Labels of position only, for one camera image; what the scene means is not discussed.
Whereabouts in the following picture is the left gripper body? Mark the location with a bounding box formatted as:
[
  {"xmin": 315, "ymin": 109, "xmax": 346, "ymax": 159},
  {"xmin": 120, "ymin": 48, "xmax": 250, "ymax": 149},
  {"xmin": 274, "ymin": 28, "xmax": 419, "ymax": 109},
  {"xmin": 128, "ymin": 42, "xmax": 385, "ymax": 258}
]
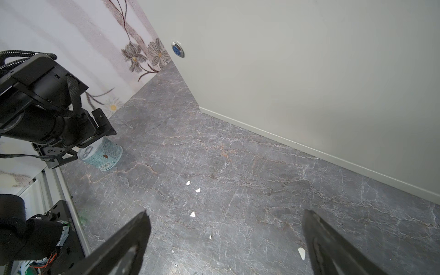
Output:
[{"xmin": 32, "ymin": 108, "xmax": 116, "ymax": 169}]

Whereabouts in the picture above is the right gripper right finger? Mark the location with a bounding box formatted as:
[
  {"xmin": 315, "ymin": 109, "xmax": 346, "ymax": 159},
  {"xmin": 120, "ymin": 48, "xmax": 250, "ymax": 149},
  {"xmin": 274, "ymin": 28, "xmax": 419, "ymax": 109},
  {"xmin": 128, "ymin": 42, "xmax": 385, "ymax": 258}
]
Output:
[{"xmin": 302, "ymin": 210, "xmax": 386, "ymax": 275}]

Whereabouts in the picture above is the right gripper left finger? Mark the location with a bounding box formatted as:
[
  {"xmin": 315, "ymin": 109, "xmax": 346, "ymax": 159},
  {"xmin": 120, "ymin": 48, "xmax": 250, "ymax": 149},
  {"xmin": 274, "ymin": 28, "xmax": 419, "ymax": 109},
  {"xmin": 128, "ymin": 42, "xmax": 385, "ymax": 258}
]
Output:
[{"xmin": 65, "ymin": 211, "xmax": 151, "ymax": 275}]

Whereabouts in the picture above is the teal label can front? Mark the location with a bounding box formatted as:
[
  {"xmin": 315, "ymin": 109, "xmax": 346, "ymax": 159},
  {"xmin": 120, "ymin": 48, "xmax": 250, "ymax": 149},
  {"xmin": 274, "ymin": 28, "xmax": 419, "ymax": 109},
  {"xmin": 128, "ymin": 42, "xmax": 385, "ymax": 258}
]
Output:
[{"xmin": 78, "ymin": 137, "xmax": 123, "ymax": 171}]

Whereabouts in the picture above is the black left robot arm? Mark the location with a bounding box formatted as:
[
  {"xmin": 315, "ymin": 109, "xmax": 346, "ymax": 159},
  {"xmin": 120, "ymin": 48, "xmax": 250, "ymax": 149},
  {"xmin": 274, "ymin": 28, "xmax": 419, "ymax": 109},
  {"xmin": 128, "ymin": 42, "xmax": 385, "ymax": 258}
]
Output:
[{"xmin": 1, "ymin": 50, "xmax": 116, "ymax": 169}]

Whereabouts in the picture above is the grey metal cabinet counter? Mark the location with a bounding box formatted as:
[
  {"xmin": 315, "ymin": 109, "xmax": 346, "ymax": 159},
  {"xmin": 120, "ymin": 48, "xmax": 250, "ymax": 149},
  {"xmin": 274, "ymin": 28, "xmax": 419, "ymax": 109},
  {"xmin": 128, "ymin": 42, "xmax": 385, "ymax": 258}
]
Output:
[{"xmin": 139, "ymin": 1, "xmax": 440, "ymax": 203}]

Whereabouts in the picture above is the cabinet lock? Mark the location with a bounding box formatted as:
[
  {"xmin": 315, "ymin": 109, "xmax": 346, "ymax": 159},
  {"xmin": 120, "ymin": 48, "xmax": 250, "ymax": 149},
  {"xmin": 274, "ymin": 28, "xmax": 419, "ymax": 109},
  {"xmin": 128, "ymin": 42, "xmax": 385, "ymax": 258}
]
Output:
[{"xmin": 171, "ymin": 41, "xmax": 185, "ymax": 58}]

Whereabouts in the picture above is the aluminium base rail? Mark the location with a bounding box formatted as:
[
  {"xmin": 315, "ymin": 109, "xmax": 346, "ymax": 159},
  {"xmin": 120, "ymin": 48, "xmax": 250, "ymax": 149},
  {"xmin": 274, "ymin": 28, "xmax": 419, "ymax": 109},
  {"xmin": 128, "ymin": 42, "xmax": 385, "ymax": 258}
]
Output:
[{"xmin": 18, "ymin": 168, "xmax": 92, "ymax": 256}]

